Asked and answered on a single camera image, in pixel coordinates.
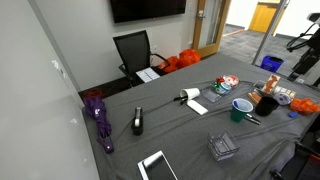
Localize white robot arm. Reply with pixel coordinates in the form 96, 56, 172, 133
286, 13, 320, 81

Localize black markers in white cup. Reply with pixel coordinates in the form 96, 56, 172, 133
173, 96, 188, 105

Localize white paper cup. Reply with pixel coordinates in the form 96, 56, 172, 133
180, 88, 200, 100

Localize clear plastic tray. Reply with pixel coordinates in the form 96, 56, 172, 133
203, 88, 222, 102

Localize green plastic cup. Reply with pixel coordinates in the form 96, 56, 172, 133
230, 98, 253, 122

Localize black marker beside cup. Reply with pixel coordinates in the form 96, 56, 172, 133
245, 114, 261, 125

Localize papers on chair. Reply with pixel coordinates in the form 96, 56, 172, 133
136, 67, 160, 83

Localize white rectangular eraser block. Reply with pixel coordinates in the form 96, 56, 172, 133
187, 100, 208, 115

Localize black white stapler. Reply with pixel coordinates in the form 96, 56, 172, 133
131, 107, 143, 136

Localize orange plastic bag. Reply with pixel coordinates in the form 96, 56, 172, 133
158, 49, 201, 73

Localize black office chair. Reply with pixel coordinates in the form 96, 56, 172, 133
113, 30, 170, 87

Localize red green gift bow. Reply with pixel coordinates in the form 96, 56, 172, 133
214, 77, 225, 87

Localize purple folded umbrella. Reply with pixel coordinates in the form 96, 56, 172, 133
84, 97, 114, 154

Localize clear plastic box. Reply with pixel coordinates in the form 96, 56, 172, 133
207, 131, 241, 161

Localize wooden door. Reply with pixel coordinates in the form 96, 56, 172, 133
192, 0, 231, 58

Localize black mug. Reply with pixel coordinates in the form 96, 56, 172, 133
255, 97, 279, 116

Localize orange white card box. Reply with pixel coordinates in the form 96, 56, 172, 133
262, 74, 280, 94

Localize blue recycling bin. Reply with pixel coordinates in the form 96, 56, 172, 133
260, 55, 284, 72

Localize grey purple round gadget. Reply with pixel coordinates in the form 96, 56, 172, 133
274, 93, 292, 106

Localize small blue block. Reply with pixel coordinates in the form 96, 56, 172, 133
288, 112, 298, 118

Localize orange crumpled cloth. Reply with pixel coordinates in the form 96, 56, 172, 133
290, 98, 320, 114

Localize tablet with white frame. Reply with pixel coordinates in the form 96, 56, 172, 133
137, 151, 178, 180

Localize wall mounted black television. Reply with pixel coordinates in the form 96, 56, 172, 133
110, 0, 186, 23

